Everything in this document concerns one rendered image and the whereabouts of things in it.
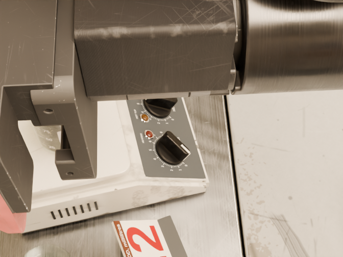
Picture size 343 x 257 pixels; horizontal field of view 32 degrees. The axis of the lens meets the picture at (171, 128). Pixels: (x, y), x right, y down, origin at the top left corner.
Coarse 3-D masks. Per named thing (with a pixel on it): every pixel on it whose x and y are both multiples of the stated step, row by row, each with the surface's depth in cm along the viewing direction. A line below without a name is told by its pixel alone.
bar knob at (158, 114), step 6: (144, 102) 62; (150, 102) 62; (156, 102) 62; (162, 102) 62; (168, 102) 62; (174, 102) 62; (150, 108) 62; (156, 108) 62; (162, 108) 63; (168, 108) 63; (156, 114) 62; (162, 114) 62; (168, 114) 63
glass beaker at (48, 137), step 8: (32, 128) 54; (40, 128) 52; (48, 128) 51; (56, 128) 51; (40, 136) 53; (48, 136) 52; (56, 136) 52; (40, 144) 55; (48, 144) 54; (56, 144) 54; (48, 152) 55
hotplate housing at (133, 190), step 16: (128, 112) 61; (128, 128) 59; (192, 128) 65; (128, 144) 58; (128, 176) 57; (144, 176) 57; (64, 192) 56; (80, 192) 56; (96, 192) 56; (112, 192) 57; (128, 192) 58; (144, 192) 58; (160, 192) 59; (176, 192) 60; (192, 192) 61; (32, 208) 55; (48, 208) 56; (64, 208) 57; (80, 208) 58; (96, 208) 59; (112, 208) 60; (128, 208) 61; (32, 224) 58; (48, 224) 59
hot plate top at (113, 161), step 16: (112, 112) 58; (112, 128) 57; (32, 144) 56; (112, 144) 56; (48, 160) 55; (112, 160) 55; (128, 160) 55; (48, 176) 55; (96, 176) 55; (112, 176) 55; (32, 192) 54; (48, 192) 54
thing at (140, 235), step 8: (128, 224) 58; (136, 224) 59; (144, 224) 60; (152, 224) 60; (128, 232) 58; (136, 232) 58; (144, 232) 59; (152, 232) 60; (128, 240) 57; (136, 240) 58; (144, 240) 58; (152, 240) 59; (160, 240) 60; (136, 248) 57; (144, 248) 58; (152, 248) 58; (160, 248) 59; (136, 256) 56; (144, 256) 57; (152, 256) 58; (160, 256) 58
